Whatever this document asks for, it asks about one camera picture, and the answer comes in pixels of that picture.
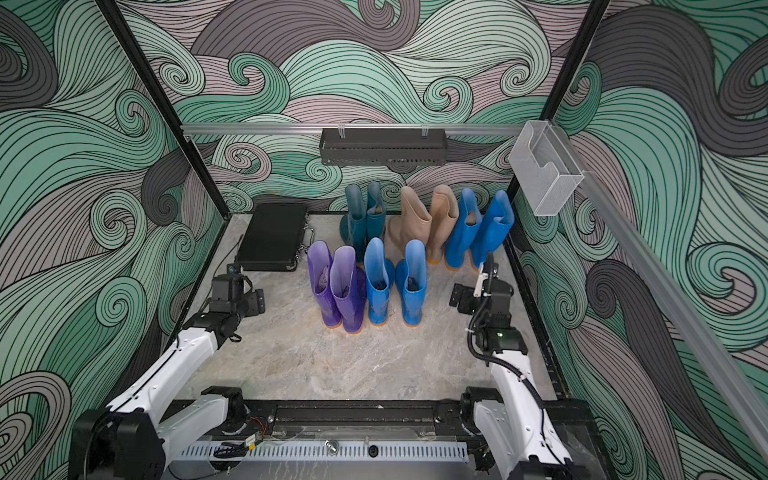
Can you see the beige rain boot large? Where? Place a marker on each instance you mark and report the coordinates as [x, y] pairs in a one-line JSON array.
[[413, 223]]

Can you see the blue rain boot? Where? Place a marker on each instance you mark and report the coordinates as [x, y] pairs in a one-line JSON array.
[[465, 229], [496, 224]]

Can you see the black wall shelf tray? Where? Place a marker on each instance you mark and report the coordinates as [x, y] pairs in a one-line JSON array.
[[346, 146]]

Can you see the white mesh wire basket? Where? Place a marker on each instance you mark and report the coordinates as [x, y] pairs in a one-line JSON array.
[[544, 163]]

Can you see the dark teal boot back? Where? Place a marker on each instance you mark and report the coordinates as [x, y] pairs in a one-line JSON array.
[[376, 212]]

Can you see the aluminium rail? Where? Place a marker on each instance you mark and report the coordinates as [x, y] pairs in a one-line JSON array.
[[606, 185], [274, 128]]

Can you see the light blue boot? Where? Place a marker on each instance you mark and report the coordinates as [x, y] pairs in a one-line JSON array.
[[380, 276], [412, 281]]

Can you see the black hard case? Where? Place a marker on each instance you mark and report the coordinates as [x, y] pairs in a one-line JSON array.
[[274, 238]]

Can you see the purple rain boot back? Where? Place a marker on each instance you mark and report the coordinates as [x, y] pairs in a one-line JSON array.
[[319, 265]]

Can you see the purple rain boot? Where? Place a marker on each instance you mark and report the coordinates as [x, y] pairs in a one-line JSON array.
[[319, 265], [347, 283]]

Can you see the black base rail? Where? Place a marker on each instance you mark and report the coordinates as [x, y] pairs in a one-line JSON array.
[[275, 417]]

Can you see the purple rain boot front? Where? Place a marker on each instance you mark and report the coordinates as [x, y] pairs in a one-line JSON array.
[[347, 283]]

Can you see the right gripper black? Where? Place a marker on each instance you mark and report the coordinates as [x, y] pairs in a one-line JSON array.
[[467, 295]]

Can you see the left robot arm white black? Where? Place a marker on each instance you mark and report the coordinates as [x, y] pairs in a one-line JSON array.
[[131, 437]]

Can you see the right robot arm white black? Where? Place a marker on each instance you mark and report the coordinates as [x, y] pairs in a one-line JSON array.
[[517, 433]]

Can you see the light blue boot front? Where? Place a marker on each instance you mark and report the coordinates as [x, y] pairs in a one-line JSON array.
[[380, 276]]

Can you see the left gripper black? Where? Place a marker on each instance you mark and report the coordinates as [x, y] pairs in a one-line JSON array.
[[255, 303]]

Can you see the aluminium rail back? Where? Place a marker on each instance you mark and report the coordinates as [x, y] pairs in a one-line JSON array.
[[274, 128]]

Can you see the aluminium rail right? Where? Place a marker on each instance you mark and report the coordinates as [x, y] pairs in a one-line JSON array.
[[606, 185]]

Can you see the white perforated front strip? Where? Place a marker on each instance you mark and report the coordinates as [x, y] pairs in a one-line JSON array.
[[335, 450]]

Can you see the light blue boot back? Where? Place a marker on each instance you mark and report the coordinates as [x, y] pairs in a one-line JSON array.
[[412, 281]]

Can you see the dark teal boot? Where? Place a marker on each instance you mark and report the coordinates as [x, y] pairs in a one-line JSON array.
[[376, 212], [353, 227]]

